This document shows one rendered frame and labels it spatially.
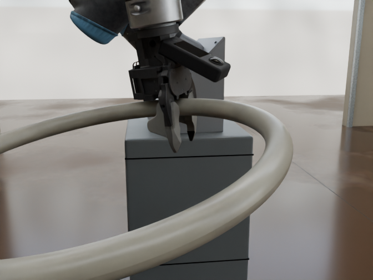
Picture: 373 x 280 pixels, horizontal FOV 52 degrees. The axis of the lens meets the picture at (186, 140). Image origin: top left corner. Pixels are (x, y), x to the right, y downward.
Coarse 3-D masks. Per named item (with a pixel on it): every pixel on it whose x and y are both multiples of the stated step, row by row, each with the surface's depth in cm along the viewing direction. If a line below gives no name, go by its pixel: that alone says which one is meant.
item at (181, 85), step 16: (144, 32) 61; (160, 32) 61; (176, 32) 62; (144, 48) 65; (144, 64) 66; (160, 64) 65; (176, 64) 63; (144, 80) 65; (160, 80) 63; (176, 80) 64; (144, 96) 66; (176, 96) 65
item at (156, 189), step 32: (128, 128) 131; (224, 128) 130; (128, 160) 116; (160, 160) 118; (192, 160) 119; (224, 160) 120; (128, 192) 119; (160, 192) 120; (192, 192) 121; (128, 224) 122; (192, 256) 127; (224, 256) 128
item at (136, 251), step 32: (32, 128) 65; (64, 128) 68; (256, 128) 51; (288, 160) 38; (224, 192) 31; (256, 192) 32; (160, 224) 28; (192, 224) 28; (224, 224) 30; (32, 256) 27; (64, 256) 26; (96, 256) 26; (128, 256) 26; (160, 256) 27
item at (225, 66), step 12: (168, 48) 62; (180, 48) 61; (192, 48) 63; (180, 60) 62; (192, 60) 61; (204, 60) 60; (216, 60) 61; (204, 72) 61; (216, 72) 60; (228, 72) 63
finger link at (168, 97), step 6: (162, 84) 62; (168, 84) 63; (162, 90) 62; (168, 90) 63; (162, 96) 62; (168, 96) 63; (162, 102) 63; (168, 102) 63; (162, 108) 63; (168, 108) 63; (168, 114) 63; (168, 120) 64; (168, 126) 64
